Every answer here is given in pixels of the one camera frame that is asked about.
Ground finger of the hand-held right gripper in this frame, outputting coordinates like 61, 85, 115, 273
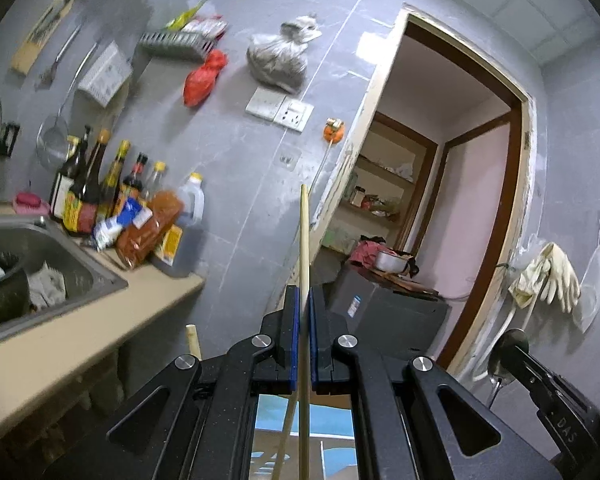
512, 342, 600, 467

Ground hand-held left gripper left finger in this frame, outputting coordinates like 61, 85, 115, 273
80, 285, 301, 480

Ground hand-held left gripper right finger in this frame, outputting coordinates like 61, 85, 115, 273
310, 284, 557, 480

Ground striped colourful cloth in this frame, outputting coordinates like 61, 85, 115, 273
250, 393, 362, 480

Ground red cloth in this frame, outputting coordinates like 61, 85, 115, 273
348, 239, 419, 276

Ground green box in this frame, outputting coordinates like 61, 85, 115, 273
324, 227, 356, 254

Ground wooden cutting board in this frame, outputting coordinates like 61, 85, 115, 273
367, 267, 440, 297

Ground metal pot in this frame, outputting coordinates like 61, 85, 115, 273
373, 248, 411, 272

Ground hanging clear plastic bag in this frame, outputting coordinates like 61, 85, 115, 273
574, 219, 600, 334

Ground cream rubber gloves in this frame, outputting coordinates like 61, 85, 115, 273
508, 242, 581, 314

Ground large plastic jug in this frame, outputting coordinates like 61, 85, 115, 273
152, 172, 205, 267

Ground orange-red seasoning packet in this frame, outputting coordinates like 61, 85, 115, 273
115, 188, 186, 271

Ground wooden shelf unit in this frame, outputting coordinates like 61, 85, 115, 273
319, 112, 439, 257

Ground blue white packet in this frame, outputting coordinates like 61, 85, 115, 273
92, 197, 154, 252

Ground yellow-capped clear bottle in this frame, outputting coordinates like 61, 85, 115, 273
142, 160, 167, 201

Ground beige kitchen counter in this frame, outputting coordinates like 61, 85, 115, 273
0, 200, 206, 439

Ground red-capped dark sauce bottle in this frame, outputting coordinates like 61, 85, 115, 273
121, 152, 149, 201

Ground yellow-capped dark sauce bottle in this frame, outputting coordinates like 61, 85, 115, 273
97, 139, 131, 211

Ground dark bottle red yellow label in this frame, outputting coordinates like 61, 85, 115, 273
62, 129, 111, 239

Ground grey dish cloth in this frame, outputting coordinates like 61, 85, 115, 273
28, 259, 67, 311

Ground stainless steel sink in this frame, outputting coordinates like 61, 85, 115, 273
0, 215, 130, 347

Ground red plastic bag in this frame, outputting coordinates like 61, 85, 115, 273
183, 49, 229, 107

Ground dark pump sauce bottle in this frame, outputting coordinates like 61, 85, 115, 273
48, 135, 81, 224

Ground clear bag of dried goods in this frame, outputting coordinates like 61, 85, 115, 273
246, 14, 324, 95

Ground black bowl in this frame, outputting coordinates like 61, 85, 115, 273
0, 254, 31, 329

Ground pink sponge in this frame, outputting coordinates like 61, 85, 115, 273
12, 190, 51, 214

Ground hanging metal strainer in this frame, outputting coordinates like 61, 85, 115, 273
36, 42, 101, 169

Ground red white packets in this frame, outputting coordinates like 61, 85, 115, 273
182, 15, 229, 41

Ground white hanging basket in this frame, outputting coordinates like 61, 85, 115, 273
77, 42, 134, 108

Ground green yellow packet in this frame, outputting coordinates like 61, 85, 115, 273
164, 0, 214, 31

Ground hanging metal peeler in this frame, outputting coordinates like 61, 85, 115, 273
34, 22, 84, 90

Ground hanging wooden board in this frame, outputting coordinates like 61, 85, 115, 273
10, 0, 96, 76

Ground white hose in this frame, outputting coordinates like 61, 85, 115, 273
472, 299, 536, 381

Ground wooden door frame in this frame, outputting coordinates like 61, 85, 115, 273
262, 3, 537, 377

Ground orange wall hook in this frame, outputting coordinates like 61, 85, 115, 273
322, 118, 346, 144

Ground white wall socket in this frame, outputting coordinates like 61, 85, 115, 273
273, 97, 315, 134

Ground white wall switch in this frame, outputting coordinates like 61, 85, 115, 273
244, 87, 287, 121

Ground grey wall shelf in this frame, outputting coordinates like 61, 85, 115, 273
138, 29, 216, 61

